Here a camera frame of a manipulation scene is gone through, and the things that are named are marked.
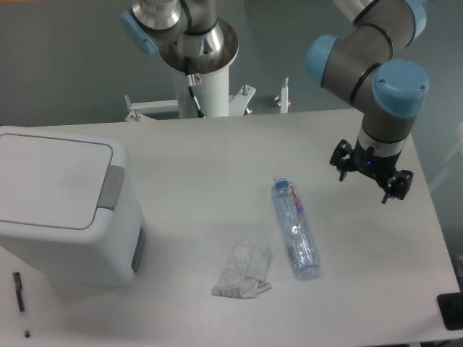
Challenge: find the white push-lid trash can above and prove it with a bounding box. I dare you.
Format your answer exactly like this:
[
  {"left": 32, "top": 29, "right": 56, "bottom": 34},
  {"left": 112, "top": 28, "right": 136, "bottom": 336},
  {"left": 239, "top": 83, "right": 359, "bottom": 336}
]
[{"left": 1, "top": 126, "right": 144, "bottom": 286}]

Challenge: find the black pen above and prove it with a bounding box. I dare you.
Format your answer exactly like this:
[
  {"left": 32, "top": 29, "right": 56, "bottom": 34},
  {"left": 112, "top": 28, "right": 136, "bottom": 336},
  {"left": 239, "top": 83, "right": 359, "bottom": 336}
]
[{"left": 12, "top": 272, "right": 31, "bottom": 339}]

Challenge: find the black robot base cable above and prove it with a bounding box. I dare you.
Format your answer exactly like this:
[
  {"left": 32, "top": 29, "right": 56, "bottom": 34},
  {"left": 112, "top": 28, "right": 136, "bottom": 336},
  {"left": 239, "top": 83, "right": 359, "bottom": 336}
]
[{"left": 183, "top": 56, "right": 207, "bottom": 119}]

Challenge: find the black device at table edge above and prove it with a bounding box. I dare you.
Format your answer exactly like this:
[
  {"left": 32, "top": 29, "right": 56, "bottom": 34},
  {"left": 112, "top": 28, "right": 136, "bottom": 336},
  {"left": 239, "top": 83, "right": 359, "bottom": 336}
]
[{"left": 437, "top": 292, "right": 462, "bottom": 331}]

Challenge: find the clear plastic water bottle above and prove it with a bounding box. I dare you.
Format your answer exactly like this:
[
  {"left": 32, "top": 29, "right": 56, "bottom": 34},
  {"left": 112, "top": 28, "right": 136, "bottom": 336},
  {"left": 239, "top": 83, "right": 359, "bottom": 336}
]
[{"left": 271, "top": 176, "right": 320, "bottom": 280}]

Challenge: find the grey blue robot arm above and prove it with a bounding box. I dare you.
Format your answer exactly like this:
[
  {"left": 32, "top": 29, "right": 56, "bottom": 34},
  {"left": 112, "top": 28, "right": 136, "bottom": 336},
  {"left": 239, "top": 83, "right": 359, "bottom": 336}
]
[{"left": 120, "top": 1, "right": 429, "bottom": 200}]

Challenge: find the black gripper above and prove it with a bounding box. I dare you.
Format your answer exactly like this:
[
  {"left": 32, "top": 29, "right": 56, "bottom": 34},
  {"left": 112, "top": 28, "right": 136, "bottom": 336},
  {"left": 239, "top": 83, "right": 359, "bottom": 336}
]
[{"left": 329, "top": 137, "right": 414, "bottom": 203}]

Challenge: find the crumpled white plastic wrapper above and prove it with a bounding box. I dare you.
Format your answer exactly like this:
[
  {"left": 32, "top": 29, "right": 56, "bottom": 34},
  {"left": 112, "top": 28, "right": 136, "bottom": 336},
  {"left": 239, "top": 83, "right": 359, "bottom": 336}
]
[{"left": 211, "top": 241, "right": 272, "bottom": 299}]

